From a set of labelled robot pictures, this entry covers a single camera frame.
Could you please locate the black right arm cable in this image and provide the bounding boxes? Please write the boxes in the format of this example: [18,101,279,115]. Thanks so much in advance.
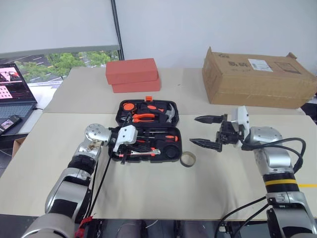
[241,137,305,175]

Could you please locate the small open cardboard box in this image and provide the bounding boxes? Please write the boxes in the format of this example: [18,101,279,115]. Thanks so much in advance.
[12,136,27,158]

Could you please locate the black smartphone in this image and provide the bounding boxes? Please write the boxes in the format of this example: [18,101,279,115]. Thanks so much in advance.
[0,114,22,135]

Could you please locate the open laptop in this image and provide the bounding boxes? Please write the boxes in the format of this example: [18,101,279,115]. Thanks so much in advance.
[0,62,38,120]

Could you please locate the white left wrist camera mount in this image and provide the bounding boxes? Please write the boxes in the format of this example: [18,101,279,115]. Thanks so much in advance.
[112,124,138,152]

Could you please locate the large red box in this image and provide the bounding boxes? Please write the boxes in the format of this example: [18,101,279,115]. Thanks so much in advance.
[105,58,159,86]

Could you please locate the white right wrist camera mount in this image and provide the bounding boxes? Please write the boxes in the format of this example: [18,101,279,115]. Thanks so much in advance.
[231,106,251,149]

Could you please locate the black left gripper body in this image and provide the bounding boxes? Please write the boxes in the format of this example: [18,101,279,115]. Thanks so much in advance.
[120,112,133,166]

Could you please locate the black tool case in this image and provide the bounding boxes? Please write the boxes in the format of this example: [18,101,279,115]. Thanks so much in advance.
[108,96,183,164]

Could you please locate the roll of tape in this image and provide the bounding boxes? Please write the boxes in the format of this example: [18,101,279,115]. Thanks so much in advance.
[180,151,197,168]

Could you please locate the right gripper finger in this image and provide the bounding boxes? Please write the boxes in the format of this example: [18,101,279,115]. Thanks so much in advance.
[194,114,225,124]
[189,138,221,150]

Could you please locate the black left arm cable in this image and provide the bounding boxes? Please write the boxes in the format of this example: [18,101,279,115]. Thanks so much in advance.
[88,148,112,219]

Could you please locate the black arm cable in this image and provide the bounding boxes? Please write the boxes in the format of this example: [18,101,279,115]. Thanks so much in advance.
[88,148,112,219]
[241,137,305,175]

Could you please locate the thin black cable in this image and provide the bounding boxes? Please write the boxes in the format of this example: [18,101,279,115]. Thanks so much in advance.
[237,203,270,238]
[213,196,268,238]

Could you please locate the black orange tool handle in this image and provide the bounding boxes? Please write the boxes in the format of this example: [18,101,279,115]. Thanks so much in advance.
[145,104,166,113]

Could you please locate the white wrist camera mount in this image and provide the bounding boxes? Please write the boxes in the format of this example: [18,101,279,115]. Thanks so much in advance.
[112,124,138,152]
[231,106,251,149]

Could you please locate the black window frame post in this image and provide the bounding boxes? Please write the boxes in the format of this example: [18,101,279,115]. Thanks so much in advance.
[110,0,125,61]

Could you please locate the orange handled pliers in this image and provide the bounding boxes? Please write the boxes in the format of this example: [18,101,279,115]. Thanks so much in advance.
[121,113,157,124]

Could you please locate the brown cardboard shipping box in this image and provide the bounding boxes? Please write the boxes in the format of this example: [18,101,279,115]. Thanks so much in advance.
[201,46,317,110]

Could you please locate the red cable wrap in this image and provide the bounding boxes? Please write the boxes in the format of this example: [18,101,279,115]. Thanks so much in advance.
[75,215,94,238]

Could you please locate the small black orange screwdriver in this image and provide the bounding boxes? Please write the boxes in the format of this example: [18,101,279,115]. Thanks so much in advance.
[142,131,179,144]

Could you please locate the silver claw hammer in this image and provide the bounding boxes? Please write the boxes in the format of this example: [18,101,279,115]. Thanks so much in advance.
[164,103,179,124]

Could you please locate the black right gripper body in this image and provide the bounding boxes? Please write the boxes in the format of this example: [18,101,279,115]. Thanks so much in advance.
[214,114,242,153]

